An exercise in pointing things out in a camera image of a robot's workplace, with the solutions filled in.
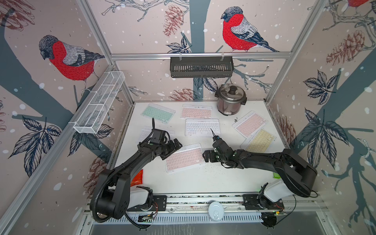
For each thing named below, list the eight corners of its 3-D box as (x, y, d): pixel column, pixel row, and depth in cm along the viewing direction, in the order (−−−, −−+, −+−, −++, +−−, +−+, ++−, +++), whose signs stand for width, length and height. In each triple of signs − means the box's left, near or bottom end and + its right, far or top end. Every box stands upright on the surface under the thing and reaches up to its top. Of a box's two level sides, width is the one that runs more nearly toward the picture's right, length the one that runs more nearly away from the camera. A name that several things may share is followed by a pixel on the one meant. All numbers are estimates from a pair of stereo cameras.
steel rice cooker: (221, 119, 111) (226, 101, 95) (210, 100, 124) (213, 81, 109) (242, 113, 114) (250, 95, 99) (230, 95, 128) (235, 76, 112)
